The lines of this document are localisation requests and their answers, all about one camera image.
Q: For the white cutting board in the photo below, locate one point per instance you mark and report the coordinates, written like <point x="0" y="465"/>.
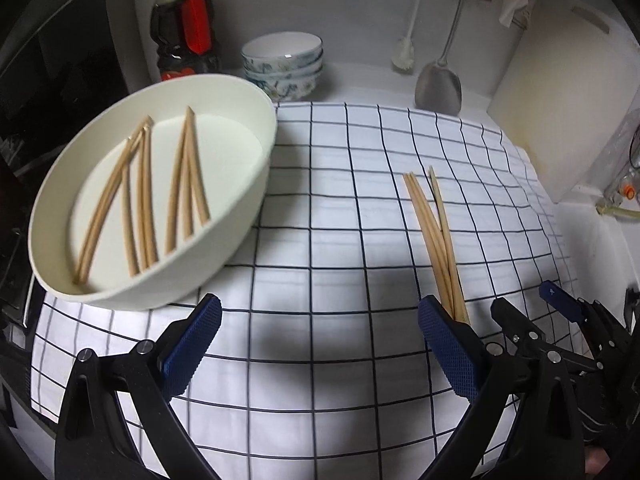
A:
<point x="560" y="110"/>

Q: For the floral ceramic bowl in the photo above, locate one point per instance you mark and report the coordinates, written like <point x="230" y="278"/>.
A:
<point x="305" y="71"/>
<point x="290" y="90"/>
<point x="280" y="45"/>

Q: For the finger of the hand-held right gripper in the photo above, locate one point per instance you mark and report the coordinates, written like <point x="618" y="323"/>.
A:
<point x="562" y="302"/>
<point x="515" y="325"/>

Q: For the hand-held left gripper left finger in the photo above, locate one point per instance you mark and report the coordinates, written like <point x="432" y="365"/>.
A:
<point x="192" y="350"/>

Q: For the clear plastic bag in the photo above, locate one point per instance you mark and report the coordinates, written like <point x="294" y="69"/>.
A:
<point x="625" y="180"/>

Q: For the white round basin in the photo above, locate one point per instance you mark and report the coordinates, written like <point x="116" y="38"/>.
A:
<point x="235" y="150"/>

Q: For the white dish brush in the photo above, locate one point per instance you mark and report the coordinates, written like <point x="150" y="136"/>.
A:
<point x="402" y="55"/>

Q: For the white black checked cloth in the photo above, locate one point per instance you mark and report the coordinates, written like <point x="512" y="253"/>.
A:
<point x="325" y="240"/>

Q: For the bunch of wooden chopsticks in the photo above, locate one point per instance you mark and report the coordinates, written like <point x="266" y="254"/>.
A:
<point x="430" y="230"/>
<point x="146" y="210"/>

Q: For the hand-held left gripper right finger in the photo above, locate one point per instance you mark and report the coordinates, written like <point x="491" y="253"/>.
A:
<point x="450" y="350"/>

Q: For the black appliance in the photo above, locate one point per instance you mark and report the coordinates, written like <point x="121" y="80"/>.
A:
<point x="60" y="80"/>

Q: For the metal spatula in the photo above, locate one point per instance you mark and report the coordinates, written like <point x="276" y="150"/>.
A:
<point x="440" y="90"/>

